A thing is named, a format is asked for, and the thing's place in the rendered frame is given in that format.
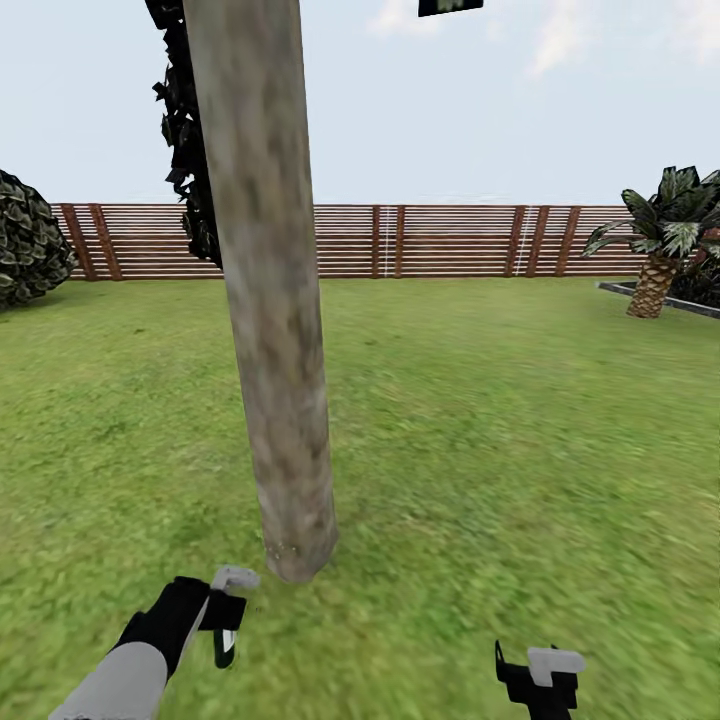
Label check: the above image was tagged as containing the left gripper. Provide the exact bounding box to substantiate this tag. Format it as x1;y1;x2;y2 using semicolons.
201;588;247;632

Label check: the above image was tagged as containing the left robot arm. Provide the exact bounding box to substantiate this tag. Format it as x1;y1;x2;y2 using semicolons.
47;566;260;720

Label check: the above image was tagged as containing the pesticide atomizer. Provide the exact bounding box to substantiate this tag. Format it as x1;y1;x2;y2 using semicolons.
213;629;235;670

